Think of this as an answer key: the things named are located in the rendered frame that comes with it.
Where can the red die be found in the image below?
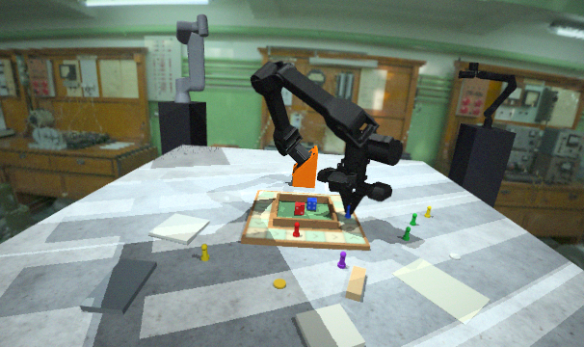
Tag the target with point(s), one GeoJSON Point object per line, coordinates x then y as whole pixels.
{"type": "Point", "coordinates": [299, 208]}

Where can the purple pawn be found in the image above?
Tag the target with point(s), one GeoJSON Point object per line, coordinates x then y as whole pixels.
{"type": "Point", "coordinates": [341, 263]}

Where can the blue die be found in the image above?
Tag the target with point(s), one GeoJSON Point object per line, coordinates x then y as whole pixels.
{"type": "Point", "coordinates": [311, 203]}

